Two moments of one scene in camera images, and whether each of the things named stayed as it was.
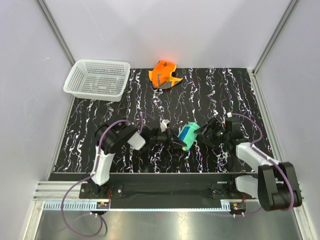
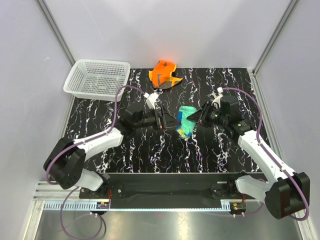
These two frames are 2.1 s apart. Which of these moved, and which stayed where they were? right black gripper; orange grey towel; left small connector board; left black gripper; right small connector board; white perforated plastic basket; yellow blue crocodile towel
Moved: right black gripper; yellow blue crocodile towel; left black gripper
Stayed: left small connector board; white perforated plastic basket; orange grey towel; right small connector board
